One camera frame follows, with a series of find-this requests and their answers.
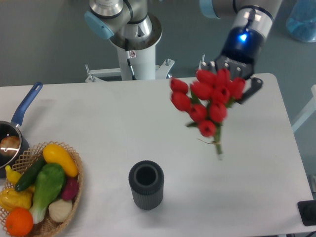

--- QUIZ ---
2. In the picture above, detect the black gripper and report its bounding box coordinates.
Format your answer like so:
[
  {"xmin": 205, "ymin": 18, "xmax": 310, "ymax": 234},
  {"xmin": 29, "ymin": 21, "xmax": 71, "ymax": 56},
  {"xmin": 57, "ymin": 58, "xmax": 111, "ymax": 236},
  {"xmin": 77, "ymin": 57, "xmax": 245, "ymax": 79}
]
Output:
[{"xmin": 199, "ymin": 27, "xmax": 265, "ymax": 104}]

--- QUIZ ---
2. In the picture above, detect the red tulip bouquet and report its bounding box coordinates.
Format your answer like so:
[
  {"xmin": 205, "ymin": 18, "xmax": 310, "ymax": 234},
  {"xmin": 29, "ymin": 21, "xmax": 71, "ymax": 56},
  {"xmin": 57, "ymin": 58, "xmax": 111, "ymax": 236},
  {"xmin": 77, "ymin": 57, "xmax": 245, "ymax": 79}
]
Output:
[{"xmin": 170, "ymin": 69, "xmax": 246, "ymax": 160}]

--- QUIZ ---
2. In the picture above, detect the dark grey ribbed vase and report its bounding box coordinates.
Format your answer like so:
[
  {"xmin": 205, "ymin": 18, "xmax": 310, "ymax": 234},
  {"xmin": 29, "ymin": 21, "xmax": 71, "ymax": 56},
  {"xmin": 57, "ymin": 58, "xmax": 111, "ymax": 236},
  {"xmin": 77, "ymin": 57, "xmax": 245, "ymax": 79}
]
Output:
[{"xmin": 128, "ymin": 160, "xmax": 164, "ymax": 210}]

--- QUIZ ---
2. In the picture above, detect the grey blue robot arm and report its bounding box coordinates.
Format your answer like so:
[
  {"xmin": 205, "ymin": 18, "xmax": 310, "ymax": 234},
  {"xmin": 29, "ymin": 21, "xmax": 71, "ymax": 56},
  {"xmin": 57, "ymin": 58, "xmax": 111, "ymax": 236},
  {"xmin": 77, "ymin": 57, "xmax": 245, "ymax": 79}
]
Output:
[{"xmin": 84, "ymin": 0, "xmax": 281, "ymax": 104}]

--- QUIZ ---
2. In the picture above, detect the blue translucent bottle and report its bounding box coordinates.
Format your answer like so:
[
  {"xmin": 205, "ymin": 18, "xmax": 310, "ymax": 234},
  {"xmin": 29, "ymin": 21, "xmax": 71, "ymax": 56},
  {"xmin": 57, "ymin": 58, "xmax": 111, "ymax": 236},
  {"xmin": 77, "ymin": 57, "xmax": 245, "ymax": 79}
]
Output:
[{"xmin": 286, "ymin": 0, "xmax": 316, "ymax": 43}]

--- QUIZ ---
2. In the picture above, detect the black device at edge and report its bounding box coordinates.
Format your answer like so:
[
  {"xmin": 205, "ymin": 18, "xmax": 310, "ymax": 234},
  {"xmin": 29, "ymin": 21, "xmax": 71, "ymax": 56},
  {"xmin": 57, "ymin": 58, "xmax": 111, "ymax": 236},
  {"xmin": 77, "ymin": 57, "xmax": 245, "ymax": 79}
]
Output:
[{"xmin": 297, "ymin": 200, "xmax": 316, "ymax": 226}]

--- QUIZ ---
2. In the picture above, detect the yellow squash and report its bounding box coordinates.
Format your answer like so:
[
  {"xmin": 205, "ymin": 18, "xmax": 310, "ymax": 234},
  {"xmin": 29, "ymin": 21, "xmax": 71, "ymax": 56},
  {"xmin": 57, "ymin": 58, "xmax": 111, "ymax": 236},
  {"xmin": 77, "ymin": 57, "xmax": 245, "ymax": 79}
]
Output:
[{"xmin": 42, "ymin": 144, "xmax": 79, "ymax": 178}]

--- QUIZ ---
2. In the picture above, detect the purple red onion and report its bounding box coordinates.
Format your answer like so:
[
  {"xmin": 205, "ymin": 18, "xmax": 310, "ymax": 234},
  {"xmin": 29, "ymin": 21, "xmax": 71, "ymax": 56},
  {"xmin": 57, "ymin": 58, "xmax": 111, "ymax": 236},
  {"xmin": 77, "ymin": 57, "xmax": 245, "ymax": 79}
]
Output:
[{"xmin": 61, "ymin": 177, "xmax": 79, "ymax": 200}]

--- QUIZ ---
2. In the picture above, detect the green bok choy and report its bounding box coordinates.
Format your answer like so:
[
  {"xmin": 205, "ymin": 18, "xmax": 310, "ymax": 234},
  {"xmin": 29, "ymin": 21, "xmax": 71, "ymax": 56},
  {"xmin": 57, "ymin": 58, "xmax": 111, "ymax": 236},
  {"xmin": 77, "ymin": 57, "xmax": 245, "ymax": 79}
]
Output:
[{"xmin": 30, "ymin": 163, "xmax": 65, "ymax": 224}]

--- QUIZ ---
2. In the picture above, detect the woven wicker basket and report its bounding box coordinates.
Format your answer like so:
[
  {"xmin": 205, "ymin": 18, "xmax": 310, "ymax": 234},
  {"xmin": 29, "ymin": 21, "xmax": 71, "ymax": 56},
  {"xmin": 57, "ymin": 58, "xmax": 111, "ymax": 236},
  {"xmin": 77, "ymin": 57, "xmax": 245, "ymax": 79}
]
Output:
[{"xmin": 12, "ymin": 141, "xmax": 84, "ymax": 237}]

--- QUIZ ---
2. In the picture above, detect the white garlic bulb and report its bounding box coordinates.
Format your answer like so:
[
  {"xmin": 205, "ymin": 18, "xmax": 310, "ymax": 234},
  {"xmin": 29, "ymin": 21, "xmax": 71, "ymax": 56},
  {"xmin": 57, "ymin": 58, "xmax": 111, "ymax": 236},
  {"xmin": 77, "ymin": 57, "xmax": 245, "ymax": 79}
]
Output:
[{"xmin": 48, "ymin": 199, "xmax": 73, "ymax": 223}]

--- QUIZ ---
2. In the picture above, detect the green cucumber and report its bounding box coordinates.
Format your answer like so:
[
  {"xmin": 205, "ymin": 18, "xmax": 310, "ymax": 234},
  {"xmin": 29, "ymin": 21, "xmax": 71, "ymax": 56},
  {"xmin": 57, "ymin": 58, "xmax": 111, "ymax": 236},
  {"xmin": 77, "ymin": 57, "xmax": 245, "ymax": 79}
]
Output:
[{"xmin": 15, "ymin": 157, "xmax": 46, "ymax": 192}]

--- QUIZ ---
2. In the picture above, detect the brown bread roll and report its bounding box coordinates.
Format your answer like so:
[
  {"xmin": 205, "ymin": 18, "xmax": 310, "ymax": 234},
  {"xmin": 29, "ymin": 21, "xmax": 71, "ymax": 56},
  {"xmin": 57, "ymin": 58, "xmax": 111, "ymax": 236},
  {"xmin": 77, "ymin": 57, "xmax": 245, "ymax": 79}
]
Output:
[{"xmin": 0, "ymin": 136, "xmax": 20, "ymax": 158}]

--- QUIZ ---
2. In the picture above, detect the yellow banana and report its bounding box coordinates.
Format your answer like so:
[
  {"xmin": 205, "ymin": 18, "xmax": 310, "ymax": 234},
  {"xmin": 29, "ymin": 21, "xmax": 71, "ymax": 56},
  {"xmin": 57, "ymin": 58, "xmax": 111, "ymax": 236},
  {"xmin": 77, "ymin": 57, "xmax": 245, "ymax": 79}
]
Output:
[{"xmin": 5, "ymin": 165, "xmax": 35, "ymax": 193}]

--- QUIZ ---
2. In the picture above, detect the yellow bell pepper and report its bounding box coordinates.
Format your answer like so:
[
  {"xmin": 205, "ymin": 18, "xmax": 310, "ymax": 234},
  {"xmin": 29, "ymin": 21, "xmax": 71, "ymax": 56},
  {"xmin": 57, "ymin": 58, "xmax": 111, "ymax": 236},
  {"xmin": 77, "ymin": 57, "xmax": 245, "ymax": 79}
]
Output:
[{"xmin": 0, "ymin": 188, "xmax": 33, "ymax": 212}]

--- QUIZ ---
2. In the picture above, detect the orange fruit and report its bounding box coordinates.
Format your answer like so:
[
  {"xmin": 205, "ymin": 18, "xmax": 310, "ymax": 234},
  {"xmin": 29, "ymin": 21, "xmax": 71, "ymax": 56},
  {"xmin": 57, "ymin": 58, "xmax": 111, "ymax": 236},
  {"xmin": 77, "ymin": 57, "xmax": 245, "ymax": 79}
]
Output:
[{"xmin": 5, "ymin": 208, "xmax": 34, "ymax": 237}]

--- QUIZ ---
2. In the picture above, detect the white metal frame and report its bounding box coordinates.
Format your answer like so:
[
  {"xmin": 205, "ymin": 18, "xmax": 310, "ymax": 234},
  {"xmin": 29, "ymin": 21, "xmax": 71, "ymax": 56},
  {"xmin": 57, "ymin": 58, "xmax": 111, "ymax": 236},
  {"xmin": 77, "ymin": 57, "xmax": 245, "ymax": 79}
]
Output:
[{"xmin": 291, "ymin": 84, "xmax": 316, "ymax": 133}]

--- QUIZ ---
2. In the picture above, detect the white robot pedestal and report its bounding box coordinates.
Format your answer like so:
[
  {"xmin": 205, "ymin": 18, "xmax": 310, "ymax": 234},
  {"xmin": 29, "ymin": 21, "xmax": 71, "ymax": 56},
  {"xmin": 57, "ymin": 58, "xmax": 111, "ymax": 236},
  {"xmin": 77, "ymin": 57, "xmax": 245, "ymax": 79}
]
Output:
[{"xmin": 84, "ymin": 12, "xmax": 175, "ymax": 81}]

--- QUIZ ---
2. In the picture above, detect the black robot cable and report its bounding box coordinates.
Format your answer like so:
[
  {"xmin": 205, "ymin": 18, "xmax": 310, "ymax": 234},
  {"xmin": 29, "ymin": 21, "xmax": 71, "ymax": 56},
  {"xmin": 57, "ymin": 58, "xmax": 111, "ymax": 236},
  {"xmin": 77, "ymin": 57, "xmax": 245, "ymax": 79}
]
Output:
[{"xmin": 124, "ymin": 38, "xmax": 137, "ymax": 81}]

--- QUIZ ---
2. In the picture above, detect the blue handled saucepan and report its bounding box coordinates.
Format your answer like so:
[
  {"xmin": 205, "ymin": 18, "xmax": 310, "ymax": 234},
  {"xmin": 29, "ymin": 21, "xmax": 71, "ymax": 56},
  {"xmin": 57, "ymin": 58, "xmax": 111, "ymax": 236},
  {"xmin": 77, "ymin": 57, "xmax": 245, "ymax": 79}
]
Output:
[{"xmin": 0, "ymin": 82, "xmax": 43, "ymax": 178}]

